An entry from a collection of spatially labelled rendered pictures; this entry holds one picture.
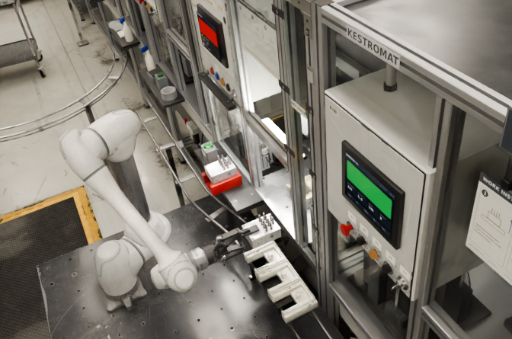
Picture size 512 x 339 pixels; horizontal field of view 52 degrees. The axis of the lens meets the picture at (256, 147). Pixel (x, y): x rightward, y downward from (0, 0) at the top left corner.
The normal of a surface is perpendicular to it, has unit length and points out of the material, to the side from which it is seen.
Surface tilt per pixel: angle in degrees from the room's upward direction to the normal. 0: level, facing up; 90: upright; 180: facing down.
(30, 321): 0
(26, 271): 0
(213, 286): 0
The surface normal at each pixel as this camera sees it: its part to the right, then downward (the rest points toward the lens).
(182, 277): 0.38, 0.04
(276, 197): -0.11, -0.79
